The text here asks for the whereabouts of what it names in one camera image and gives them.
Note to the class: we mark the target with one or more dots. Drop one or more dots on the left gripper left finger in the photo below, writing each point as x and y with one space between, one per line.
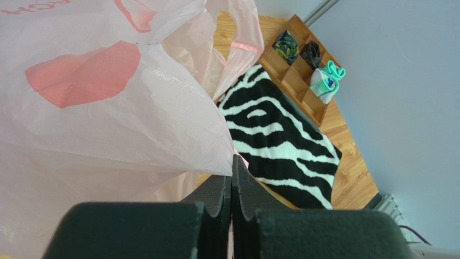
196 227

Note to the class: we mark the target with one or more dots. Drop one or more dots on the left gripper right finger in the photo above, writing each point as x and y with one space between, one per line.
263 227

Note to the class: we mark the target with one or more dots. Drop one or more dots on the pink peach plastic bag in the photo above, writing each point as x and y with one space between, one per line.
113 101

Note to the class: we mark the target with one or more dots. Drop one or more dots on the zebra striped cloth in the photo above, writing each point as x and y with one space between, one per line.
284 149

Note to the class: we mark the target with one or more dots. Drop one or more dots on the mint white rolled sock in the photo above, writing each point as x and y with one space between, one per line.
325 82

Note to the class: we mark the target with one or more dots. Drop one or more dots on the wooden divided tray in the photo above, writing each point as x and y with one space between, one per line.
293 78

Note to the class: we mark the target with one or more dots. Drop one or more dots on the black rolled sock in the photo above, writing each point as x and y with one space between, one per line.
311 54

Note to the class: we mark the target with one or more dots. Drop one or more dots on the dark patterned rolled sock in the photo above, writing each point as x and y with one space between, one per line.
286 47

